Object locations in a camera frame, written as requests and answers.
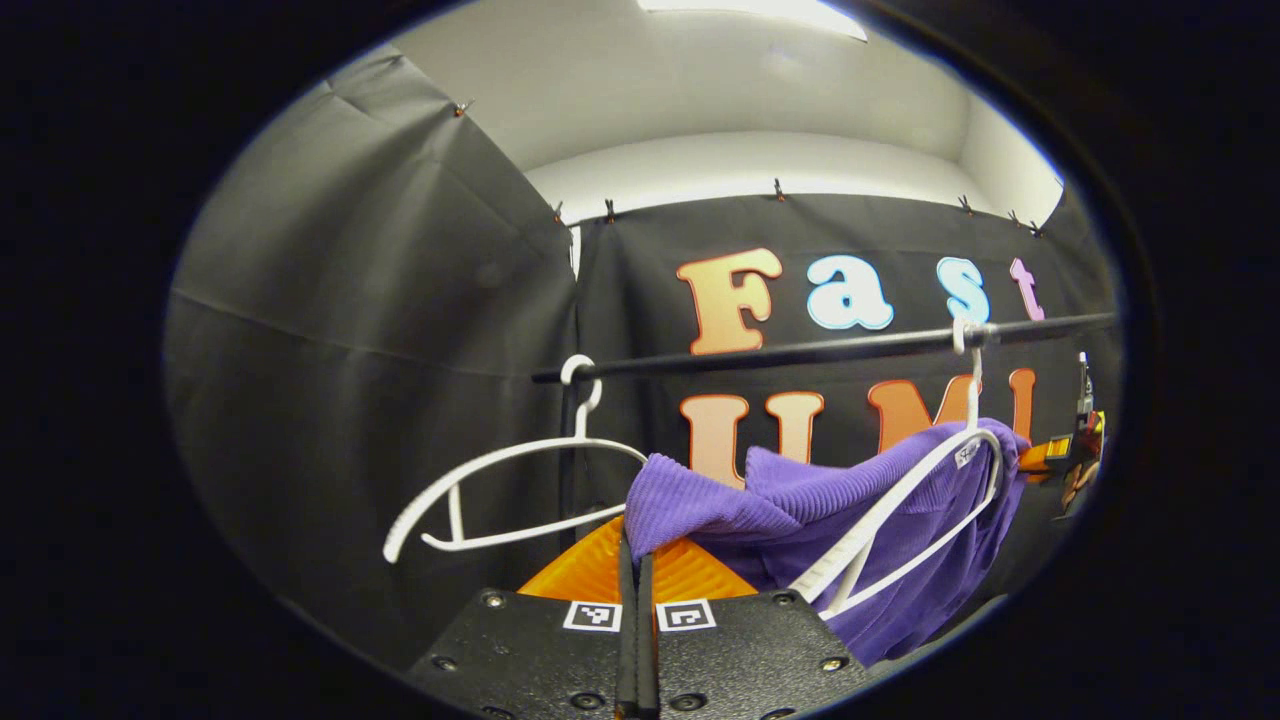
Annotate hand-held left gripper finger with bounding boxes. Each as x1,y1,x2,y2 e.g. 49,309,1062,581
405,515,639,720
638,536,883,720

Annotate white plastic hanger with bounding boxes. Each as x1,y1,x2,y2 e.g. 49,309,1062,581
788,316,1006,621
383,354,651,564

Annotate purple corduroy jacket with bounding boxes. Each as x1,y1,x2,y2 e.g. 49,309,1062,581
624,417,1033,668

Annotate row of small metal clips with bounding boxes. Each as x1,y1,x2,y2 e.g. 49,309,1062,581
452,98,1046,239

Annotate ceiling light panel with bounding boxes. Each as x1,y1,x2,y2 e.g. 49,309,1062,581
638,0,869,41

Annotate black clothes rail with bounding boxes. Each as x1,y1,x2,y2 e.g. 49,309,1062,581
530,312,1118,546

